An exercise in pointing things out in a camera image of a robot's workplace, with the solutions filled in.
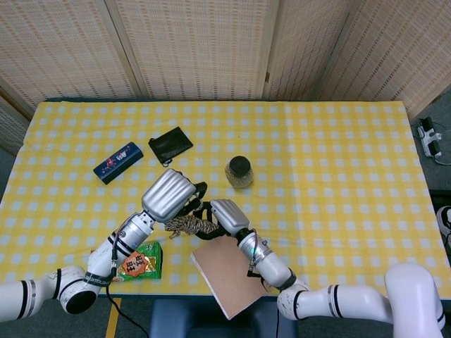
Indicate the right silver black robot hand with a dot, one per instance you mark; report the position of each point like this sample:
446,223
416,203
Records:
229,216

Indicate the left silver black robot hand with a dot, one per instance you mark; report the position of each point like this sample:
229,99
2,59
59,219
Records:
167,195

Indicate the clear jar with black lid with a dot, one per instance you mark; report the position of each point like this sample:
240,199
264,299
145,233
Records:
240,172

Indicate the dark blue printed box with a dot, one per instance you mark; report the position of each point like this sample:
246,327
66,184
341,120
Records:
118,162

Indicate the brown spiral notebook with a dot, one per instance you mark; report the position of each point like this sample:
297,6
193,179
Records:
225,278

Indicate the green orange snack bag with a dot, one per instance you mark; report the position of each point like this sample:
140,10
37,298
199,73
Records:
149,262

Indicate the yellow white checkered tablecloth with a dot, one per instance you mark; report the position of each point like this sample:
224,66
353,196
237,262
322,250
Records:
317,148

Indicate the dark blue padded seat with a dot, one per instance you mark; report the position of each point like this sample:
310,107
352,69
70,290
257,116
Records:
183,320

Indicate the yellow floor tape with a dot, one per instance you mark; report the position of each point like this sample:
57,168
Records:
112,324

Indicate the woven bamboo screen panel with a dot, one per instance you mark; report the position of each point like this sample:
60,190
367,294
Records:
60,49
398,53
197,45
303,49

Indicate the white power strip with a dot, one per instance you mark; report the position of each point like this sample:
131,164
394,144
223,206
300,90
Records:
428,139

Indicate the black white sneaker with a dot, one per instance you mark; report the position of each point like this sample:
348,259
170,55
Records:
444,222

